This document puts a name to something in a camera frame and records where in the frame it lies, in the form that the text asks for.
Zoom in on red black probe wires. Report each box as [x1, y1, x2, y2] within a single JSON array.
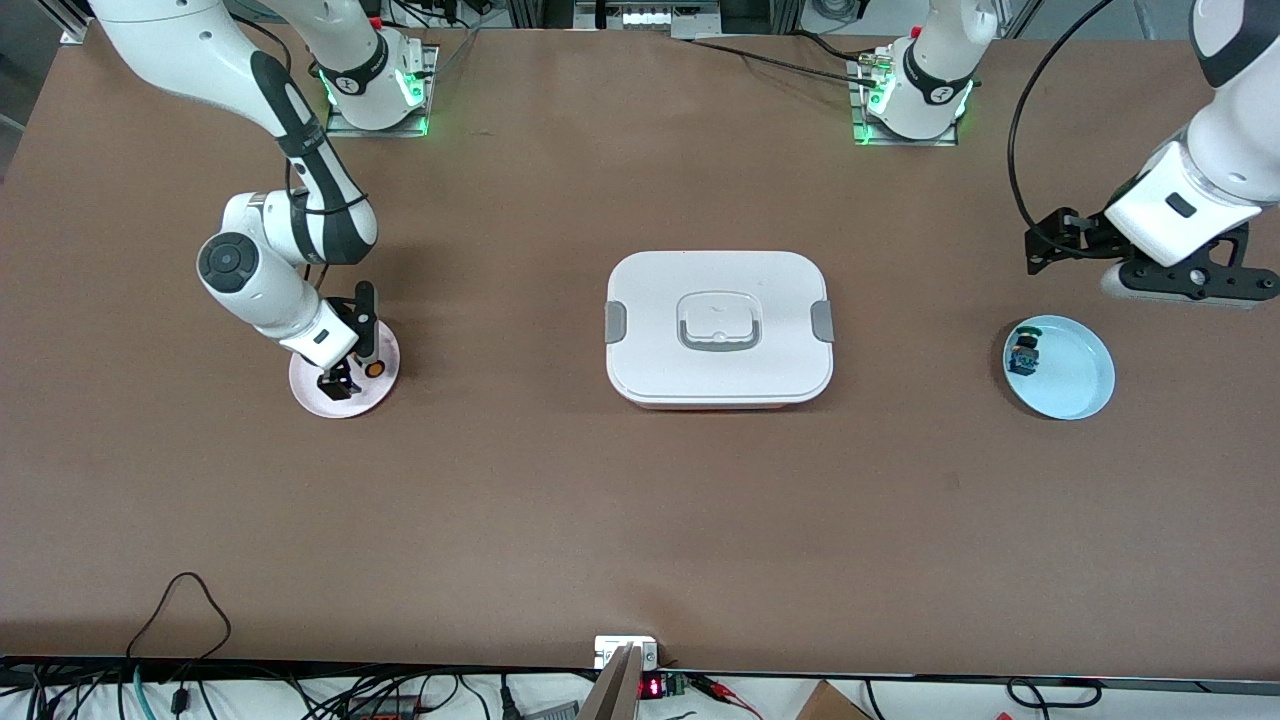
[[690, 675, 766, 720]]

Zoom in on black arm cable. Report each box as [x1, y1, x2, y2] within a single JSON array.
[[1008, 0, 1116, 256], [232, 15, 369, 293]]

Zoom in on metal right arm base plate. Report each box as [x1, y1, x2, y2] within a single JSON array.
[[325, 45, 439, 138]]

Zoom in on black cable flat loop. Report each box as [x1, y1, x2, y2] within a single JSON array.
[[1005, 678, 1101, 711]]

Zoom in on light blue round plate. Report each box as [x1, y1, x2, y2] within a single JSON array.
[[1003, 315, 1116, 421]]

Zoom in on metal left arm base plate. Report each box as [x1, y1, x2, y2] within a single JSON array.
[[850, 55, 959, 148]]

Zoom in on small white socket box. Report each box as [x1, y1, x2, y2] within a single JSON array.
[[594, 636, 659, 669]]

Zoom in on grey angled bar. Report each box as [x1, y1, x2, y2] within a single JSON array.
[[578, 645, 643, 720]]

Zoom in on black cable across table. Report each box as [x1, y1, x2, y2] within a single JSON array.
[[690, 38, 881, 89]]

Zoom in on thin black looped cable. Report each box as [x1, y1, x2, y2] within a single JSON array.
[[125, 572, 233, 661]]

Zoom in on white power strip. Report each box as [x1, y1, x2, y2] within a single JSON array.
[[575, 0, 723, 31]]

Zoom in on pink round plate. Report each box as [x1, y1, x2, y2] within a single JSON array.
[[289, 320, 402, 419]]

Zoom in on white lunch box grey clips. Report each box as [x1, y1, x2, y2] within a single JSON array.
[[605, 250, 834, 411]]

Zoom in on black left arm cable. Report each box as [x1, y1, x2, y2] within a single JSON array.
[[1008, 0, 1116, 256]]

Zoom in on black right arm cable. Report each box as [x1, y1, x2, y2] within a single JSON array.
[[232, 15, 369, 293]]

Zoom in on brown cardboard piece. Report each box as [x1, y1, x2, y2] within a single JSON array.
[[795, 680, 871, 720]]

